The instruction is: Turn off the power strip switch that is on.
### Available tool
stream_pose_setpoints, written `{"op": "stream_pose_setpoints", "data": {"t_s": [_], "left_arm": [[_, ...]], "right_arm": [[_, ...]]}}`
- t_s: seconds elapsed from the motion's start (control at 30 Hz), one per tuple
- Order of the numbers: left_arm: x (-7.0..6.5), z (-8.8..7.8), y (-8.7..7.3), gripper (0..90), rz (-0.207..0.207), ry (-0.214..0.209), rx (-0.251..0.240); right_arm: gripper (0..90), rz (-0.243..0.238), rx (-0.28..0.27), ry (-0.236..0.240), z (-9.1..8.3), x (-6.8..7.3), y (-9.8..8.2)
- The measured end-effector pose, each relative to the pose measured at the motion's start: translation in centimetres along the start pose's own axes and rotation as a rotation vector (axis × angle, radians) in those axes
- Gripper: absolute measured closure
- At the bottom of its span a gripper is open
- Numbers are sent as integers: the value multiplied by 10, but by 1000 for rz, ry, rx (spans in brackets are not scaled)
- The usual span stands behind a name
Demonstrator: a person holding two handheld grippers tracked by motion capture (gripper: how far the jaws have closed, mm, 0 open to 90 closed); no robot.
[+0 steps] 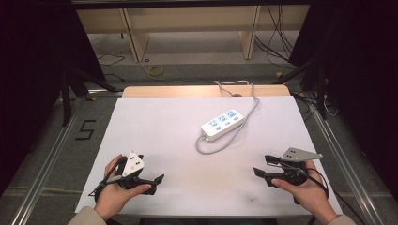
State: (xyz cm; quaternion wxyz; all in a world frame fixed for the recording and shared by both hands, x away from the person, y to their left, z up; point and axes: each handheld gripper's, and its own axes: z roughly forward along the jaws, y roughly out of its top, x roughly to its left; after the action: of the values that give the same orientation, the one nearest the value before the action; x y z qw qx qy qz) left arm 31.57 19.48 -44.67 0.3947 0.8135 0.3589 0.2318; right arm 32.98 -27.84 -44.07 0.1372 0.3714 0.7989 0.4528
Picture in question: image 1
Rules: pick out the black metal stand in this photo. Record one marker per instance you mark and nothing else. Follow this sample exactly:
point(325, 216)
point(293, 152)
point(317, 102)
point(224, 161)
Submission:
point(313, 75)
point(70, 90)

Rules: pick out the light wooden desk frame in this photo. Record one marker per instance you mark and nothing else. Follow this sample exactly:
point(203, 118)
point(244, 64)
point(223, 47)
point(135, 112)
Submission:
point(194, 18)

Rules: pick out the person's left hand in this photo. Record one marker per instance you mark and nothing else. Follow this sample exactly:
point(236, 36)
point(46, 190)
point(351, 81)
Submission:
point(115, 191)

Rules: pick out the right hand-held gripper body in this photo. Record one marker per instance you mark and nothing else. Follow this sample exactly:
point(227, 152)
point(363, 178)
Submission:
point(293, 172)

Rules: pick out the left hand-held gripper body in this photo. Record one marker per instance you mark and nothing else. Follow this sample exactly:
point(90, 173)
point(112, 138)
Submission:
point(133, 165)

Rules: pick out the aluminium floor rail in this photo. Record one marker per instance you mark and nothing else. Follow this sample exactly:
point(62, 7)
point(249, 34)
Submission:
point(47, 162)
point(344, 168)

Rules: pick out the yellow tape roll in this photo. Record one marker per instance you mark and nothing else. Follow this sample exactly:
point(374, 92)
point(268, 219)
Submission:
point(155, 71)

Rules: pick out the person's right hand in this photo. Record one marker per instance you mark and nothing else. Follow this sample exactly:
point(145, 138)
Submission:
point(308, 191)

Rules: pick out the white power strip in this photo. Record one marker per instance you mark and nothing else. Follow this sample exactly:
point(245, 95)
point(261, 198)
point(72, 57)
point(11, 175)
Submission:
point(222, 125)
point(248, 114)

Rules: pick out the black curtain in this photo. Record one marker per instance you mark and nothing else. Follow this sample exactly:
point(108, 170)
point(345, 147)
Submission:
point(359, 62)
point(34, 72)

